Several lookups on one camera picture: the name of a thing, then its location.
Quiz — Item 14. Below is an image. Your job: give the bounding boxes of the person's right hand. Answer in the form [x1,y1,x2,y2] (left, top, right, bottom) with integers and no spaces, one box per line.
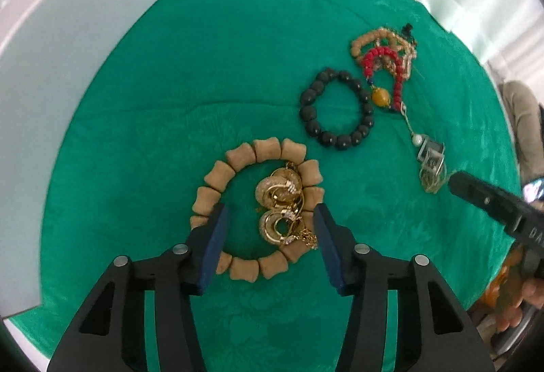
[495,276,544,332]

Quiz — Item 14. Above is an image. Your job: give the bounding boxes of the green tablecloth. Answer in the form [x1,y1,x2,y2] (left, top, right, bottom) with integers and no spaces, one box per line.
[38,0,525,372]

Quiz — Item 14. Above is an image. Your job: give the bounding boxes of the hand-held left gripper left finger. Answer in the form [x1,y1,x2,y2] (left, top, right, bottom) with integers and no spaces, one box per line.
[47,203,231,372]

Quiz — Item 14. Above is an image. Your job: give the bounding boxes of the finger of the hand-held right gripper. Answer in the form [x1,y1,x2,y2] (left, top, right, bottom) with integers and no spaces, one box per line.
[448,170,523,234]

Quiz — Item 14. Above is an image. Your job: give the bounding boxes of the person's leg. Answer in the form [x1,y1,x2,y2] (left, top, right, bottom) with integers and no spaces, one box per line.
[497,81,544,186]

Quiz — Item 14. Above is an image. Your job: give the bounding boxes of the gold tassel chain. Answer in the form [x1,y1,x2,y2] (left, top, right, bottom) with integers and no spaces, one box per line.
[420,166,448,195]

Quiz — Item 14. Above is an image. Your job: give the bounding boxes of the white board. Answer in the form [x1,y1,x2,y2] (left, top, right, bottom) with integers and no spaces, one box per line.
[0,0,213,318]

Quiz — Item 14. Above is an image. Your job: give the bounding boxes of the tan wooden bead bracelet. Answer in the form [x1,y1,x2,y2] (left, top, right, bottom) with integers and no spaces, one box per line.
[190,137,326,283]

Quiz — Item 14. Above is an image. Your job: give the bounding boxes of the light tan bead bracelet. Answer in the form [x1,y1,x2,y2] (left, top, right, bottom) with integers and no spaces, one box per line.
[350,27,419,80]

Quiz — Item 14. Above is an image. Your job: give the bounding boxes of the red bead bracelet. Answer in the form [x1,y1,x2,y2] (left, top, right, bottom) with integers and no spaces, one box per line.
[362,47,406,113]

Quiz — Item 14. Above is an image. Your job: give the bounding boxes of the pearl pendant chain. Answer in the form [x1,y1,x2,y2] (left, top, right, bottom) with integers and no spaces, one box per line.
[398,103,426,148]

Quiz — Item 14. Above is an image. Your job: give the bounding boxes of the gold hoop earring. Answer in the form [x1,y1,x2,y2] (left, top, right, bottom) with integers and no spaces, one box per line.
[255,168,304,208]
[258,206,306,246]

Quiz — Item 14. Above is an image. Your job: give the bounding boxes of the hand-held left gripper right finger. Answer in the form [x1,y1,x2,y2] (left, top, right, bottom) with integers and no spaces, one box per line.
[313,203,497,372]

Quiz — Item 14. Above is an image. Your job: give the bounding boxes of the silver square earrings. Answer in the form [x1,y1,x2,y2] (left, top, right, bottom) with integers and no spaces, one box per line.
[416,138,446,169]

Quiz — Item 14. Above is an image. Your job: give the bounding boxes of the black bead bracelet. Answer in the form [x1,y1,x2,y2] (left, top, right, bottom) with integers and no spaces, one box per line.
[299,67,375,151]

